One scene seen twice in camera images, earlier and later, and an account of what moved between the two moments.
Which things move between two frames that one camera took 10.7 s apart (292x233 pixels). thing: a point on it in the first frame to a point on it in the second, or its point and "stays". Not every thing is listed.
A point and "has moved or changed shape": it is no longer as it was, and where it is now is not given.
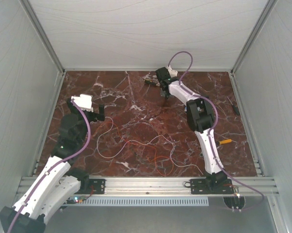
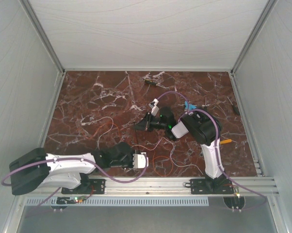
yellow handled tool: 225,141 stays
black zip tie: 156,114 has moved or changed shape
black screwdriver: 235,107 stays
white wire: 142,142 to 147,148
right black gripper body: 166,94 to 156,124
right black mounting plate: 211,185 stays
